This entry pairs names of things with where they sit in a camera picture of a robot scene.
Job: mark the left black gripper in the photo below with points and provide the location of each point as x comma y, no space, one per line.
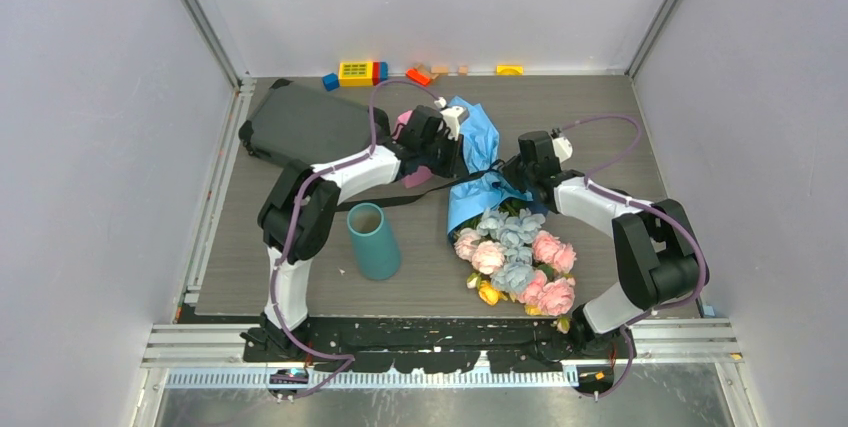
455,165

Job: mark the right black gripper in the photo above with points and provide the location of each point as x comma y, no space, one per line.
510,169

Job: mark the black ribbon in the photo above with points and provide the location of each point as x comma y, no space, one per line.
397,201

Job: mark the blue flower bouquet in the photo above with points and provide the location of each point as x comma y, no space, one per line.
500,233

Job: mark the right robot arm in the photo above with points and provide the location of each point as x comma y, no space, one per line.
659,262

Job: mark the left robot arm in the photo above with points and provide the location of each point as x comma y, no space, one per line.
297,216

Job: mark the teal vase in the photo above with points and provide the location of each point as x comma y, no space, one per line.
375,247

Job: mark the pink metronome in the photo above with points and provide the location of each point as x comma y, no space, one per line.
422,174

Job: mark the orange red toy block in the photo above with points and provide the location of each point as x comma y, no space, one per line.
418,77

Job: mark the yellow arch toy block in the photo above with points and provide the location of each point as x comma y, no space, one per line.
509,70

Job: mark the red blue toy block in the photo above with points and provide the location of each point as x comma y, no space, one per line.
379,72

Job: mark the blue toy cube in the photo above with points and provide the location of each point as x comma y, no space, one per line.
330,82

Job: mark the grey black case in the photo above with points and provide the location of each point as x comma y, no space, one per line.
294,121

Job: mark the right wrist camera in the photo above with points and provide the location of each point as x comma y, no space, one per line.
544,150

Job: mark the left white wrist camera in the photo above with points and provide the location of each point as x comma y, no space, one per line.
452,116

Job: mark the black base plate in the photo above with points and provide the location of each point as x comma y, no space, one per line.
433,345

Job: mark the aluminium frame rail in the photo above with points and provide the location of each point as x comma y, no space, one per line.
211,356

